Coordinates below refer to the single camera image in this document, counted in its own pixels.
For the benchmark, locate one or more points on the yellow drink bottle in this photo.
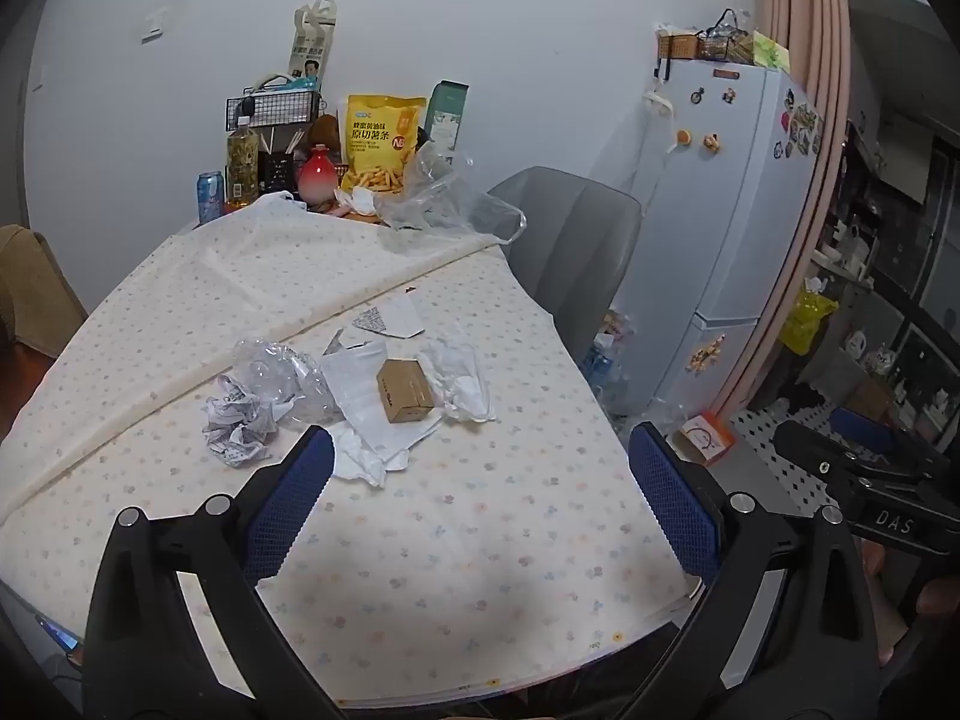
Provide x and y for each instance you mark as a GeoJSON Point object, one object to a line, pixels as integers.
{"type": "Point", "coordinates": [242, 165]}

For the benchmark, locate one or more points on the crumpled clear plastic wrap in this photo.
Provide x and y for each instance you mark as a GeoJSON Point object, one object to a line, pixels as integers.
{"type": "Point", "coordinates": [274, 375]}

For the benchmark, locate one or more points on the light green box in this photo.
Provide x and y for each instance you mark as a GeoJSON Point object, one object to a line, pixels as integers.
{"type": "Point", "coordinates": [771, 52]}

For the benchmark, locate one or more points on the tall printed paper bag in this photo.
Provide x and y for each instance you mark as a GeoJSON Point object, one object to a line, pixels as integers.
{"type": "Point", "coordinates": [313, 45]}

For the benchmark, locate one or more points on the green carton box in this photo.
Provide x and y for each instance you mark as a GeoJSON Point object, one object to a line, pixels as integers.
{"type": "Point", "coordinates": [446, 112]}

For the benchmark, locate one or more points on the pink door frame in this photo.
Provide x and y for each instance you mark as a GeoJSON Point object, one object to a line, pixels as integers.
{"type": "Point", "coordinates": [802, 52]}

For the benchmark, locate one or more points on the white paper card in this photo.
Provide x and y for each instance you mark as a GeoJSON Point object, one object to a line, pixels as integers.
{"type": "Point", "coordinates": [397, 315]}

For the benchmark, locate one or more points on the crumpled white paper sheet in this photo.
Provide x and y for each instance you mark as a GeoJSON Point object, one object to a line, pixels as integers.
{"type": "Point", "coordinates": [360, 457]}

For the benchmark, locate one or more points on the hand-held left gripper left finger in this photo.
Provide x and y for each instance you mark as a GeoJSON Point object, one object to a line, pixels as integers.
{"type": "Point", "coordinates": [292, 499]}

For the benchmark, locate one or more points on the black pen holder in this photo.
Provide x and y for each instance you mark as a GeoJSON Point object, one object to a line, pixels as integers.
{"type": "Point", "coordinates": [276, 171]}

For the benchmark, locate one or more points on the grey upholstered chair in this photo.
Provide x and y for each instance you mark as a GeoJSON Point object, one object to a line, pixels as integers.
{"type": "Point", "coordinates": [577, 255]}

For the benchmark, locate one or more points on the floral tablecloth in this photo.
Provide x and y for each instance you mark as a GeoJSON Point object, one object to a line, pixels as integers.
{"type": "Point", "coordinates": [450, 540]}

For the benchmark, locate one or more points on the small brown cardboard box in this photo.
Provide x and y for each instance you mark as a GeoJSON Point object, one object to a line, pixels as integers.
{"type": "Point", "coordinates": [401, 390]}

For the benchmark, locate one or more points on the brown round thing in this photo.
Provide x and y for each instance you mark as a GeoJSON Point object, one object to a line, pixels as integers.
{"type": "Point", "coordinates": [324, 133]}

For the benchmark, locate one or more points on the blue drink can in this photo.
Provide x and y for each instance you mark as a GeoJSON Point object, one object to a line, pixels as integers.
{"type": "Point", "coordinates": [211, 199]}

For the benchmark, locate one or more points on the white tissue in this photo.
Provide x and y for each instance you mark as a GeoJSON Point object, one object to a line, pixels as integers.
{"type": "Point", "coordinates": [465, 390]}

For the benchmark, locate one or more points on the printed paper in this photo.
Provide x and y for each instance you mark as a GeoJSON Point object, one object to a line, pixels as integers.
{"type": "Point", "coordinates": [236, 427]}

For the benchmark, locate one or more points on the yellow fridge magnet cluster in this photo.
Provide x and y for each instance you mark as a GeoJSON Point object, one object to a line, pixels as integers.
{"type": "Point", "coordinates": [706, 354]}

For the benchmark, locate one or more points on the clear bag of bottles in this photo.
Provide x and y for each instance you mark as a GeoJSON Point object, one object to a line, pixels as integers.
{"type": "Point", "coordinates": [607, 375]}

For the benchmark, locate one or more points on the white refrigerator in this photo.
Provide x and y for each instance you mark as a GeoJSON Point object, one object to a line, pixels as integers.
{"type": "Point", "coordinates": [720, 225]}

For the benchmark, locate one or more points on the large clear plastic bag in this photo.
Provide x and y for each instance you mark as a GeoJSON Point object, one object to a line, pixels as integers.
{"type": "Point", "coordinates": [450, 202]}

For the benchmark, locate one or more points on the white wall switch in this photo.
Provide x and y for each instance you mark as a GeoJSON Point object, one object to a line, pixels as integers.
{"type": "Point", "coordinates": [154, 24]}

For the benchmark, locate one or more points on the red and white vase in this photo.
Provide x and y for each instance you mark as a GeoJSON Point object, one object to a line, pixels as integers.
{"type": "Point", "coordinates": [316, 176]}

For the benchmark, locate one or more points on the person's right hand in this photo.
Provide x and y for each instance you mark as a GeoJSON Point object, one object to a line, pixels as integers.
{"type": "Point", "coordinates": [885, 607]}

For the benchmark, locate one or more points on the yellow plastic bag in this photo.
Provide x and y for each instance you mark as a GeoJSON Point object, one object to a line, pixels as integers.
{"type": "Point", "coordinates": [806, 322]}

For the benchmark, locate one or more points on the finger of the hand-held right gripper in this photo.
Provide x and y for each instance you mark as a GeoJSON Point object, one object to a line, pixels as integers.
{"type": "Point", "coordinates": [862, 427]}
{"type": "Point", "coordinates": [802, 442]}

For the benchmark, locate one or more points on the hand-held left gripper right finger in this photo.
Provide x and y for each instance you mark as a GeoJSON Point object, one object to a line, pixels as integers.
{"type": "Point", "coordinates": [675, 502]}

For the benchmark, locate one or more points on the wooden box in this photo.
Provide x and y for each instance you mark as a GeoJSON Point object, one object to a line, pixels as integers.
{"type": "Point", "coordinates": [679, 45]}

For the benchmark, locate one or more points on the orange and white box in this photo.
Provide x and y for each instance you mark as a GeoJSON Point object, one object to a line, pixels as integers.
{"type": "Point", "coordinates": [709, 439]}

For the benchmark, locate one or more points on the yellow snack bag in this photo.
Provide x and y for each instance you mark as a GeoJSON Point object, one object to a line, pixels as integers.
{"type": "Point", "coordinates": [379, 142]}

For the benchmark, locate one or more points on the brown armchair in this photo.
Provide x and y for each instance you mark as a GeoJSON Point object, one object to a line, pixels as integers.
{"type": "Point", "coordinates": [37, 292]}

